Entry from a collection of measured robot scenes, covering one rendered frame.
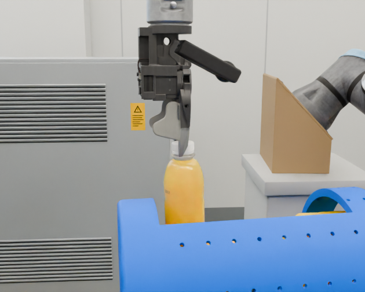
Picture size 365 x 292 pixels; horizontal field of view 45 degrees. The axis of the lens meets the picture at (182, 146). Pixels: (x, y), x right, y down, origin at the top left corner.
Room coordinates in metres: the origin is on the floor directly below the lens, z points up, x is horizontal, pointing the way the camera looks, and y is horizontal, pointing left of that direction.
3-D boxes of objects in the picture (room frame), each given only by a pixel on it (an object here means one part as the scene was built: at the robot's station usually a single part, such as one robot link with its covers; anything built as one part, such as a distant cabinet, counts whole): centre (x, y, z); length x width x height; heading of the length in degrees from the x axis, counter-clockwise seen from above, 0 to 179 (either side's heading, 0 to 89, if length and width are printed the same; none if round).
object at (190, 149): (0.74, 0.00, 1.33); 0.04 x 0.04 x 0.02
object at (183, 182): (0.74, 0.00, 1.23); 0.07 x 0.07 x 0.19
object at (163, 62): (0.73, 0.03, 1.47); 0.09 x 0.08 x 0.12; 100
